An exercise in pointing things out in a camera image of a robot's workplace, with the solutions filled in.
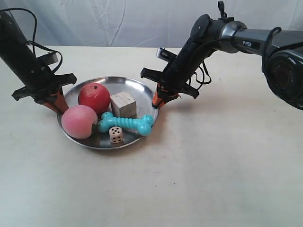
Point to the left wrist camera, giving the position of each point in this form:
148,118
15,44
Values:
48,58

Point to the red toy apple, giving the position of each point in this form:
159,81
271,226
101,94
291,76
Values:
96,96

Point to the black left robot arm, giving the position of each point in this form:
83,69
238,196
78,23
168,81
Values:
12,39

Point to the teal rubber bone toy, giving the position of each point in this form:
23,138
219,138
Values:
142,125

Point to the small wooden die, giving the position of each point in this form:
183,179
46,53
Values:
116,134

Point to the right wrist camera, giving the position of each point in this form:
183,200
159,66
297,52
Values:
165,55

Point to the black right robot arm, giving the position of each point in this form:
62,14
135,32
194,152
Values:
281,54

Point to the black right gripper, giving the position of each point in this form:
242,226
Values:
174,77

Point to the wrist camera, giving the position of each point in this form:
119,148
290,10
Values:
165,55
48,58

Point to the white backdrop cloth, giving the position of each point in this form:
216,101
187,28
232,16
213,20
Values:
116,23

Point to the pink toy peach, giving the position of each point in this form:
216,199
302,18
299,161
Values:
78,120

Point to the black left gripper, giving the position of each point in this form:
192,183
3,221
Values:
40,81

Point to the wooden cube block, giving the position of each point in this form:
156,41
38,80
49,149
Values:
123,105

